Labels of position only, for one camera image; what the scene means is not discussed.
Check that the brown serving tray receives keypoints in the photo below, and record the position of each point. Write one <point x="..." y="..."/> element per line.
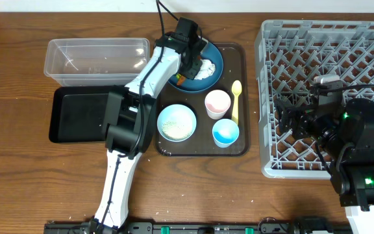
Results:
<point x="201" y="143"/>

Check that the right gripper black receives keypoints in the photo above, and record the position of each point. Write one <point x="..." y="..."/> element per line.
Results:
<point x="305" y="116"/>

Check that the clear plastic bin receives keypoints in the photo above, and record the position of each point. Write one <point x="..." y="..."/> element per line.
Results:
<point x="96" y="61"/>

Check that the yellow plastic spoon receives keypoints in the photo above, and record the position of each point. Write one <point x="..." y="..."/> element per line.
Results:
<point x="236" y="90"/>

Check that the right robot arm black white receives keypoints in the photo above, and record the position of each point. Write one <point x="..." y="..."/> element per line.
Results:
<point x="345" y="131"/>

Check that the light blue bowl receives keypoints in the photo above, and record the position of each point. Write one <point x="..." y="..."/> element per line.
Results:
<point x="176" y="123"/>

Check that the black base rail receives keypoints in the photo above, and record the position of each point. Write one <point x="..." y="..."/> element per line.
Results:
<point x="268" y="225"/>

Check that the grey dishwasher rack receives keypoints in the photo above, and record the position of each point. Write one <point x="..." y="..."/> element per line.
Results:
<point x="289" y="54"/>

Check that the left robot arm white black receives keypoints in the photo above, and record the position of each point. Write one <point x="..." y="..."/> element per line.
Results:
<point x="130" y="115"/>

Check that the dark blue plate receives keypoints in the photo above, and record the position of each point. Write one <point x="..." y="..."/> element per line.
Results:
<point x="210" y="52"/>

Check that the orange carrot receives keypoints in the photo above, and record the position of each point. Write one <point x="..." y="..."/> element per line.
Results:
<point x="180" y="79"/>

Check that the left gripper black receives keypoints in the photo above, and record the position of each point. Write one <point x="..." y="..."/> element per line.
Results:
<point x="193" y="73"/>

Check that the white napkin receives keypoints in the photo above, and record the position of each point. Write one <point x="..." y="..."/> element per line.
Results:
<point x="207" y="69"/>

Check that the pink cup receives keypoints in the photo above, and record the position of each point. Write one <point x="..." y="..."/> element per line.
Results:
<point x="217" y="103"/>

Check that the light blue cup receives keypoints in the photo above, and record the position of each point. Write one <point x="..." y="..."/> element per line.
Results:
<point x="225" y="132"/>

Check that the black tray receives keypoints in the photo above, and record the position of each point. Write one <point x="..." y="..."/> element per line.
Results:
<point x="79" y="114"/>

